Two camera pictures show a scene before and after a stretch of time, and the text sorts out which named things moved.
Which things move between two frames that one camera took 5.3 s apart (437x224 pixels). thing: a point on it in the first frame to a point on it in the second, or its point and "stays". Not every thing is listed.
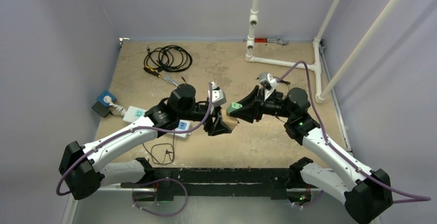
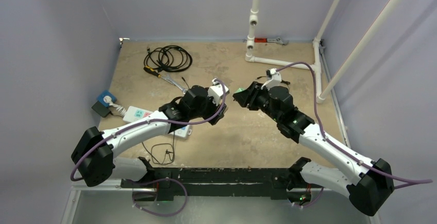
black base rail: x=275 y=183 stays
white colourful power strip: x=132 y=113 stays
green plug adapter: x=233 y=106 to x=240 y=89
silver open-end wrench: x=168 y=78 stays
